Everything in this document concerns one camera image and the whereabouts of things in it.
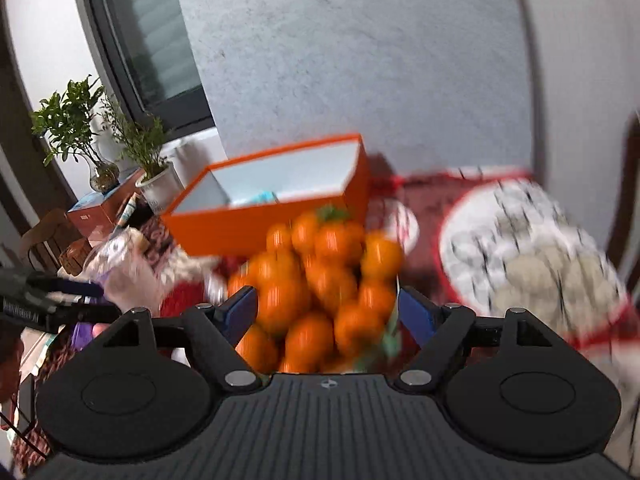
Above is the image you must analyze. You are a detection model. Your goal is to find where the red fluffy towel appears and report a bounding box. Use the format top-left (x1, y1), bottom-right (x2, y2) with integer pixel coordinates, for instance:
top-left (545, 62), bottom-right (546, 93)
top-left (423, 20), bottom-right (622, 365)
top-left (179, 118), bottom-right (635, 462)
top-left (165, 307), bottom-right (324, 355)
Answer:
top-left (158, 250), bottom-right (227, 318)

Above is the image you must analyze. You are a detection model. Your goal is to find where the floral plush blanket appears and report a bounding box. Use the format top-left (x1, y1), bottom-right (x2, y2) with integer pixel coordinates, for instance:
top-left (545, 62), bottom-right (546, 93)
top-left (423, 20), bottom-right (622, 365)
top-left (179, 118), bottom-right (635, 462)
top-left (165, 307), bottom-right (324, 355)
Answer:
top-left (368, 169), bottom-right (639, 477)

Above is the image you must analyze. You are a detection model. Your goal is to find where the pile of tangerines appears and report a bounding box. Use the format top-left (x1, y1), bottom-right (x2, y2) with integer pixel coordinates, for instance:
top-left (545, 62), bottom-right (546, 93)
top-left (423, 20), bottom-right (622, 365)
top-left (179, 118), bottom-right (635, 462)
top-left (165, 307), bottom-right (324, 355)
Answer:
top-left (228, 205), bottom-right (407, 375)

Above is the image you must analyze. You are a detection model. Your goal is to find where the cotton swab packet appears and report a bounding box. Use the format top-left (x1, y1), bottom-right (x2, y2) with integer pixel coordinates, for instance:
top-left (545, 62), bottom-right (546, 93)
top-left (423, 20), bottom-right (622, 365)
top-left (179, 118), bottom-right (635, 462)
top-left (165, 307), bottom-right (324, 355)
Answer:
top-left (80, 228), bottom-right (164, 316)

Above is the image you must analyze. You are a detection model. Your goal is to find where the orange storage box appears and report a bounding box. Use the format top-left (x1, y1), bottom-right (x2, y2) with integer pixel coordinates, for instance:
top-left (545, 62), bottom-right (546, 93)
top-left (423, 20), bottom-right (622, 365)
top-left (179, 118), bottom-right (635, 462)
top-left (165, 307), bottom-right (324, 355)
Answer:
top-left (162, 133), bottom-right (370, 257)

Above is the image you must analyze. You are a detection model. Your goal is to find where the white potted plant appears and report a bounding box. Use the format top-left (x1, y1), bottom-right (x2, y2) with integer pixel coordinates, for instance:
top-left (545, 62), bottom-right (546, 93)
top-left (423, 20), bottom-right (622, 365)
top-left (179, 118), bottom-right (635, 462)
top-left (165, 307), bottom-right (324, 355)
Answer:
top-left (101, 96), bottom-right (183, 216)

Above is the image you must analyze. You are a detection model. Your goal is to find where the glass vase plant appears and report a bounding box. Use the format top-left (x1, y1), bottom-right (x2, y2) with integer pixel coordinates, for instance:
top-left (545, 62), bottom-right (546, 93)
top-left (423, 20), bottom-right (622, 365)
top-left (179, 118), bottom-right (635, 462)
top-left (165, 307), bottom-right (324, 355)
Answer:
top-left (30, 76), bottom-right (119, 195)

